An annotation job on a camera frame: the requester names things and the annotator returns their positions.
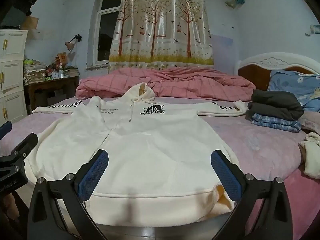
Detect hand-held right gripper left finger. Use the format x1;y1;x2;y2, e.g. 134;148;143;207
27;149;109;240

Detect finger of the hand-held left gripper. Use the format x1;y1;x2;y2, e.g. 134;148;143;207
10;133;38;167
0;121;12;140

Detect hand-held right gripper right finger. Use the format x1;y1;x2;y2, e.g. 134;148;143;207
211;149;293;240

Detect white printed hoodie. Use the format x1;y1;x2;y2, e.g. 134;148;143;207
25;82;254;224

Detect blue plaid folded clothes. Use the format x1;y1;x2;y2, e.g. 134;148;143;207
251;113;302;132

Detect dark grey folded clothes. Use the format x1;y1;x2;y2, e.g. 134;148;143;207
246;89;304;122

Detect person's left hand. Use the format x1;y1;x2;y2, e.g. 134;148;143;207
0;192;20;219

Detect white cabinet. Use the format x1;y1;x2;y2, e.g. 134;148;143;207
0;29;28;125

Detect dark wooden desk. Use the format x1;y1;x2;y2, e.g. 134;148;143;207
24;76;80;112

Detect stack of books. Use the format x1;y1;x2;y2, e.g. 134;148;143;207
62;66;80;78

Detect cream crumpled cloth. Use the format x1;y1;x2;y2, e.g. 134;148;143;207
298;132;320;177

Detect orange snack bag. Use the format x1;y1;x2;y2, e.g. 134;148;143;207
55;52;69;69

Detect pink checked quilt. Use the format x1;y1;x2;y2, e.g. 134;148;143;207
76;67;257;103

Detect beige pink cloth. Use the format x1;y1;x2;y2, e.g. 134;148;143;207
299;111;320;133

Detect cardboard box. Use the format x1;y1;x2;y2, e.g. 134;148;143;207
20;16;39;30

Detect blue floral pillow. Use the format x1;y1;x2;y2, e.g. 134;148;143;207
267;70;320;113

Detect dark bag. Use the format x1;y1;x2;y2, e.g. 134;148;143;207
0;0;38;29

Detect white wooden headboard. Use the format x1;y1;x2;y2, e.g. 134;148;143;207
237;52;320;90

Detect white framed window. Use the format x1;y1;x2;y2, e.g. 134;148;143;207
92;0;125;64

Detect tree print curtain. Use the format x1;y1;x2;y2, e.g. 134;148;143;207
108;0;215;74

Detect pink wall lamp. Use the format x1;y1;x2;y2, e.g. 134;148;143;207
65;34;82;52

